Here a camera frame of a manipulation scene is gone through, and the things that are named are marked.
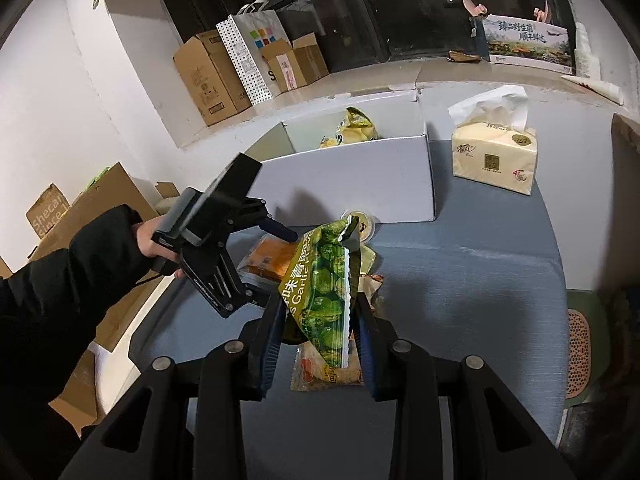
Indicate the green stool with mesh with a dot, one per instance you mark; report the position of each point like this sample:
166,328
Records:
589,348

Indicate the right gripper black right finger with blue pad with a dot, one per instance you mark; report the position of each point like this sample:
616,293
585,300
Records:
453,418

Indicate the tall brown cardboard box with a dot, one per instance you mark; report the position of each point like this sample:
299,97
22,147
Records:
206,69

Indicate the black sleeve forearm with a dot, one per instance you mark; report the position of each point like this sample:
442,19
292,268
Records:
55,319

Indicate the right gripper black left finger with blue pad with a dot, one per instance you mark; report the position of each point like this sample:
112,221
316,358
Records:
183,420

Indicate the small open cardboard box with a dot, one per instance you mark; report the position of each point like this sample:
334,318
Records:
295,65

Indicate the green garlic pea bag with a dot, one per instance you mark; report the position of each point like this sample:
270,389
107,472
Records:
320,284

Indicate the cream tissue pack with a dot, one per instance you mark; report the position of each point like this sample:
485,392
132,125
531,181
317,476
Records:
492,143

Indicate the white cardboard storage box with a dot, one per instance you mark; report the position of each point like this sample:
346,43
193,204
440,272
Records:
390,177

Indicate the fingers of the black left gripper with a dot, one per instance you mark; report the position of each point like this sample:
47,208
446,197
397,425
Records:
277,229

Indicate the blue grey table mat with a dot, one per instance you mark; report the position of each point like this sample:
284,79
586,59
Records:
485,278

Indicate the orange patterned snack bag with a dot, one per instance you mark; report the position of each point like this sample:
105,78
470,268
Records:
310,371

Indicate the long printed landscape box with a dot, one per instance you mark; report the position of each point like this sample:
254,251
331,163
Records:
521,42

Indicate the person's left hand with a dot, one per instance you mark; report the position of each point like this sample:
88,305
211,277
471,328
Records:
143,232

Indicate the brown cardboard boxes at left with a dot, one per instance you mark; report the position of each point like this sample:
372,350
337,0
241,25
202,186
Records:
95,239

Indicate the white dotted paper bag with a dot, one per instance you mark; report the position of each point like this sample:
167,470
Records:
244,34

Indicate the orange snack packet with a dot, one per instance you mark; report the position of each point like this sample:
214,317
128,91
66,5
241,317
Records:
268,259

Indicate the yellow foil snack bag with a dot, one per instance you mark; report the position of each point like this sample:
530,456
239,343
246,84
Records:
355,128

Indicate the round jelly cup with lid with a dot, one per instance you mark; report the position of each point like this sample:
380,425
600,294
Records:
367,223

